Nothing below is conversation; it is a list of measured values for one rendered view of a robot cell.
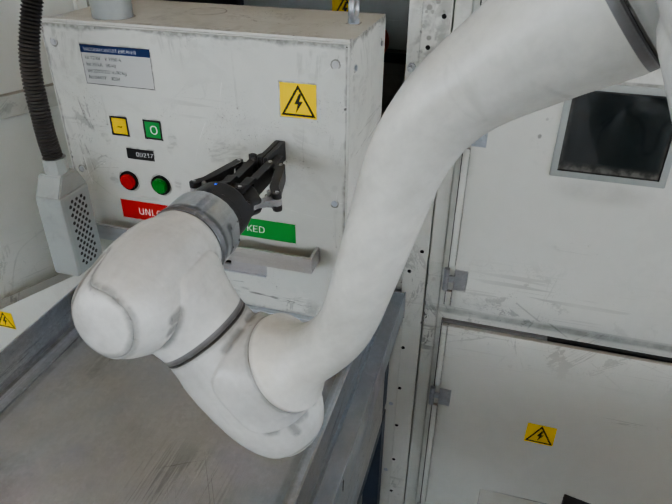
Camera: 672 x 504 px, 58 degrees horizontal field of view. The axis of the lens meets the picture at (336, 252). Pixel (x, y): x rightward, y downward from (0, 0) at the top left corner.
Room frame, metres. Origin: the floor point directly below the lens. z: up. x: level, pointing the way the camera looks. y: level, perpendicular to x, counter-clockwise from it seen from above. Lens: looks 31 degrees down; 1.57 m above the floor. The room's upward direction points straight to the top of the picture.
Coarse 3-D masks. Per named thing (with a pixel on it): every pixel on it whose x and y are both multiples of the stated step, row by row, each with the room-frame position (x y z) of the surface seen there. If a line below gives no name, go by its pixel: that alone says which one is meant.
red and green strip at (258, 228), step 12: (132, 204) 0.94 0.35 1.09; (144, 204) 0.93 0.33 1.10; (156, 204) 0.93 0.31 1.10; (132, 216) 0.94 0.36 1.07; (144, 216) 0.94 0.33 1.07; (252, 228) 0.88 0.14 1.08; (264, 228) 0.87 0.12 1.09; (276, 228) 0.87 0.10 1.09; (288, 228) 0.86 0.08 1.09; (276, 240) 0.87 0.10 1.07; (288, 240) 0.86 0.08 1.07
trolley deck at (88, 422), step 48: (384, 336) 0.90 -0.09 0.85; (48, 384) 0.76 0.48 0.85; (96, 384) 0.76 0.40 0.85; (144, 384) 0.76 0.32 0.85; (0, 432) 0.66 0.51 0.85; (48, 432) 0.66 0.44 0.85; (96, 432) 0.66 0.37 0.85; (144, 432) 0.66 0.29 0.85; (192, 432) 0.66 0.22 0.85; (0, 480) 0.57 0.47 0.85; (48, 480) 0.57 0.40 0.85; (96, 480) 0.57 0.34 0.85; (144, 480) 0.57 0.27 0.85; (192, 480) 0.57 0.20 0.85; (240, 480) 0.57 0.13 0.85; (288, 480) 0.57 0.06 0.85; (336, 480) 0.57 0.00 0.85
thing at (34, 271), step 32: (0, 0) 1.12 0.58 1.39; (64, 0) 1.21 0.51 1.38; (0, 32) 1.11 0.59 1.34; (0, 64) 1.10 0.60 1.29; (0, 96) 1.08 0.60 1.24; (0, 128) 1.08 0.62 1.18; (32, 128) 1.12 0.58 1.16; (0, 160) 1.07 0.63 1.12; (32, 160) 1.11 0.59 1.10; (0, 192) 1.05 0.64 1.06; (32, 192) 1.10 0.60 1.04; (0, 224) 1.04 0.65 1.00; (32, 224) 1.08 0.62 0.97; (0, 256) 1.03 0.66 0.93; (32, 256) 1.07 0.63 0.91; (0, 288) 1.01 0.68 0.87; (32, 288) 1.03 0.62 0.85
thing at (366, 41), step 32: (160, 0) 1.16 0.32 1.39; (192, 32) 0.90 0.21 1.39; (224, 32) 0.89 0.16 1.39; (256, 32) 0.88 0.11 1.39; (288, 32) 0.90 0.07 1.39; (320, 32) 0.90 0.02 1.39; (352, 32) 0.90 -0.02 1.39; (384, 32) 1.04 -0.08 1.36; (352, 64) 0.85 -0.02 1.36; (352, 96) 0.85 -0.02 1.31; (64, 128) 0.97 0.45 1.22; (352, 128) 0.86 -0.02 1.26; (352, 160) 0.86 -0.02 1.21; (352, 192) 0.87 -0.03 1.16
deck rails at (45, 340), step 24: (48, 312) 0.87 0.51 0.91; (24, 336) 0.81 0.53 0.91; (48, 336) 0.86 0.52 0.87; (72, 336) 0.88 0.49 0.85; (0, 360) 0.76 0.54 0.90; (24, 360) 0.80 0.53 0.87; (48, 360) 0.82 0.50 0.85; (360, 360) 0.80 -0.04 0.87; (0, 384) 0.74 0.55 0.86; (24, 384) 0.76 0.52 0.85; (336, 384) 0.76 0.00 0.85; (0, 408) 0.70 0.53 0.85; (336, 408) 0.66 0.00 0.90; (336, 432) 0.66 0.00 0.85; (312, 456) 0.56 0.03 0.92; (312, 480) 0.55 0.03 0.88
